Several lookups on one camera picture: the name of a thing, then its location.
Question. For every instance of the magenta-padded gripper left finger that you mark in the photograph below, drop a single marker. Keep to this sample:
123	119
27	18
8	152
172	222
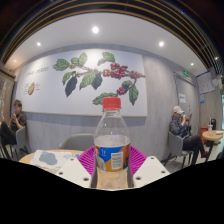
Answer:
71	171

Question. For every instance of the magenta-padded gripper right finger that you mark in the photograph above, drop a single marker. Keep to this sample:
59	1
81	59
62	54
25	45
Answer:
151	170

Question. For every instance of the clear red-capped drink bottle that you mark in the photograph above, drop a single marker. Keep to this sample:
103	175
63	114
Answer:
111	153

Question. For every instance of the white printed paper sheet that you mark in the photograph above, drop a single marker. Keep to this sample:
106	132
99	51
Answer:
48	158

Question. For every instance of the grey chair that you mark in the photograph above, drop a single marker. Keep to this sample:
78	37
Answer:
78	141
175	145
21	136

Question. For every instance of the person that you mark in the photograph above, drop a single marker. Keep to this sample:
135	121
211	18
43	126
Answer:
180	128
15	121

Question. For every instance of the black bin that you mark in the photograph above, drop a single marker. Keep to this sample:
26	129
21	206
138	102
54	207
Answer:
213	122

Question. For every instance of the green exit sign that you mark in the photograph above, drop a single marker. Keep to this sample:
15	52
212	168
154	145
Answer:
185	73

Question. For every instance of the group of ceiling lights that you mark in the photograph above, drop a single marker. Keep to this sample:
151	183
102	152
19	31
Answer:
95	29

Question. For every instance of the small white wall notice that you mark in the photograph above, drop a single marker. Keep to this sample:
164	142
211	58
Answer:
182	98

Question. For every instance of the coffee plant wall picture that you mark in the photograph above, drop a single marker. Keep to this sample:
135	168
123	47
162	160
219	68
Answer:
50	96

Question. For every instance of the white wall notice board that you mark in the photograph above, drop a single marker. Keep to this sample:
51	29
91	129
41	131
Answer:
205	82

